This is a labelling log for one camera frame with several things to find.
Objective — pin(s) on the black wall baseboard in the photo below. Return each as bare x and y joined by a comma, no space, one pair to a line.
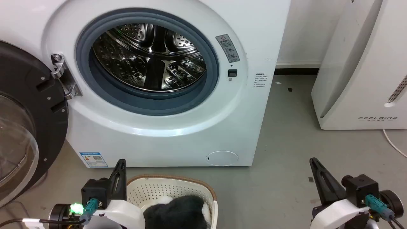
297,71

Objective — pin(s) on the white laundry basket brown rim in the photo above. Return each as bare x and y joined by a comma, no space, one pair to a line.
152,190

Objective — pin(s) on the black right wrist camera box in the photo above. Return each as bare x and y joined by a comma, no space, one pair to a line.
361,187

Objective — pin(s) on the white air purifier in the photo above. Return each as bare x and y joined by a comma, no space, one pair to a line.
349,79

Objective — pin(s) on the black door latch socket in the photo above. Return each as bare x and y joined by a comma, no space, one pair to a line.
232,73

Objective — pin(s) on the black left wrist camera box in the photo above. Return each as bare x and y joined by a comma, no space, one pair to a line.
94,190

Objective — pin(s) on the stainless steel washing machine drum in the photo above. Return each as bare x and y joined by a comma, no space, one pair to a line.
127,63

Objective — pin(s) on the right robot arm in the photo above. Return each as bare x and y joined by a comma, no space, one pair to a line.
393,200

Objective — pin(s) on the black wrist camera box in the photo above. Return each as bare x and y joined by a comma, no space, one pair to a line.
361,187
94,190

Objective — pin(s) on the grey warning sticker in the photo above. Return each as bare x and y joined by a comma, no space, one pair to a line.
227,47

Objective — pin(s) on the black fuzzy garment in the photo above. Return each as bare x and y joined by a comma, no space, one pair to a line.
178,211

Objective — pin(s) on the round white filter cover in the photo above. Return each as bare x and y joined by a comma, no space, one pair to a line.
222,158

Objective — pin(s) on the metal washing machine door hinge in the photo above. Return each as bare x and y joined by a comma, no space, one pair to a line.
65,76

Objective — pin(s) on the grey rubber door gasket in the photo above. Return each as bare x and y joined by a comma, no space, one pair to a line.
152,103

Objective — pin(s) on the washing machine door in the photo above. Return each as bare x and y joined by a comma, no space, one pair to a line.
51,133

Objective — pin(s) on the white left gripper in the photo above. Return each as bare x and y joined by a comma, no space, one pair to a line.
122,214

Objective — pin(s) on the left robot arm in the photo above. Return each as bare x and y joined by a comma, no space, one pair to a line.
60,216

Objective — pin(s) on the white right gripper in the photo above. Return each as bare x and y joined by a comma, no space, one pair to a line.
337,214

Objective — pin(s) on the white front-load washing machine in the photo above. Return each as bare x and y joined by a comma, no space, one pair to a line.
190,133

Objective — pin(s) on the blue energy label sticker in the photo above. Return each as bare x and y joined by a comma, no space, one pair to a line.
93,159

